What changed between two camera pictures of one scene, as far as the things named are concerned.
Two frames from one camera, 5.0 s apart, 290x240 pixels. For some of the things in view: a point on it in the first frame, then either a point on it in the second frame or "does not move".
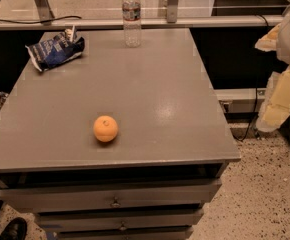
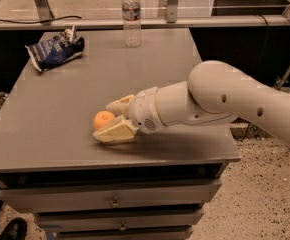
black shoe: x=16 y=229 does not move
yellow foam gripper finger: x=269 y=42 -> x=121 y=106
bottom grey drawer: x=127 y=233 does not move
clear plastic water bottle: x=131 y=18 does not move
